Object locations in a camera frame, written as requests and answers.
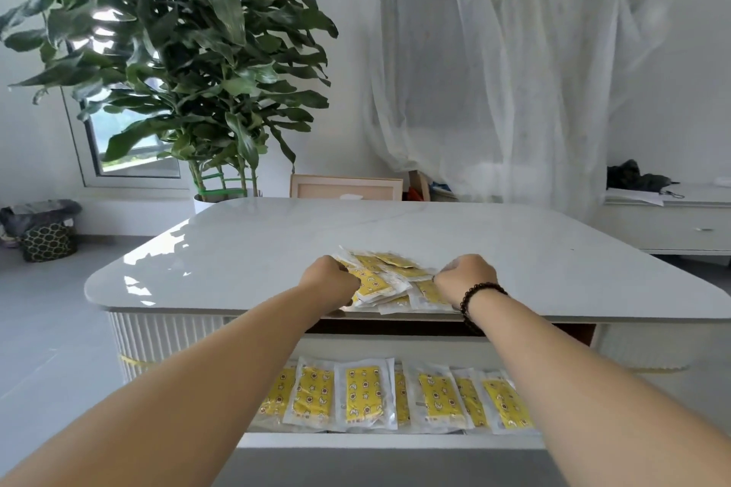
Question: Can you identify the white side cabinet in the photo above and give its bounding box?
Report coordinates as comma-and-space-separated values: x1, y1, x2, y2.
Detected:
599, 182, 731, 256

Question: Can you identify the brown cardboard box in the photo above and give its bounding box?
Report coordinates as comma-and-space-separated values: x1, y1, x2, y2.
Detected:
408, 170, 433, 202

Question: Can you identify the dark patterned basket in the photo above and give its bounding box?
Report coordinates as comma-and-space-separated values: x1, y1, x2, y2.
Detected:
21, 221, 78, 263

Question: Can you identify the black plastic bag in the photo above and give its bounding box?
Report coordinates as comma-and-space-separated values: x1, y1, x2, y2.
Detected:
606, 159, 675, 192

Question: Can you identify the person's right hand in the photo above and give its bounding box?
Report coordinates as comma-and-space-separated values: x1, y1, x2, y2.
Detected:
432, 253, 499, 308

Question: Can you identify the dark bead bracelet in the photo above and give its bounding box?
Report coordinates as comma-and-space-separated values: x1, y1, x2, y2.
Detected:
459, 282, 509, 333

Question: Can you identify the white plant pot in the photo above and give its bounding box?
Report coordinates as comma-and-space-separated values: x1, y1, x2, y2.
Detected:
193, 189, 263, 215

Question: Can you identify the white drawer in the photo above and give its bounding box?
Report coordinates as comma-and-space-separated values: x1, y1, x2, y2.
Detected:
208, 329, 578, 487

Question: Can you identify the wooden picture frame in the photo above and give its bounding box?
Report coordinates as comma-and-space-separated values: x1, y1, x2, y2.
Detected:
289, 173, 404, 201

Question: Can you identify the large green leafy plant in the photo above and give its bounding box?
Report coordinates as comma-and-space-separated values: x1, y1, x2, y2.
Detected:
0, 0, 339, 202

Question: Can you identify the row of yellow packets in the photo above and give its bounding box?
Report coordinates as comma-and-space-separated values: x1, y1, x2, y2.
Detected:
251, 355, 541, 436

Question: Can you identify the white sheer dust cover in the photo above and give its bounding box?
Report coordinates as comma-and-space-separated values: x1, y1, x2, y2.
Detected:
365, 0, 669, 219

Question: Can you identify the person's right forearm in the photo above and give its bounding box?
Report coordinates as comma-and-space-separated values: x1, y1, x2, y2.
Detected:
471, 289, 731, 487

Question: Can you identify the small white framed window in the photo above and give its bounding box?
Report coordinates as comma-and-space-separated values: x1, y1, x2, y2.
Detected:
59, 87, 193, 189

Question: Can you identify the pile of yellow packets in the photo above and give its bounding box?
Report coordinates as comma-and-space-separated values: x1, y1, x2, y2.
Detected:
335, 245, 461, 315

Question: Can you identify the person's left forearm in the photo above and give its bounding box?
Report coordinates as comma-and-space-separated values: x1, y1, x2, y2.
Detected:
0, 284, 338, 487

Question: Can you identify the person's left hand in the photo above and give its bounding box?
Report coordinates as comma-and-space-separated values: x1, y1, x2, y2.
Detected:
296, 255, 362, 317

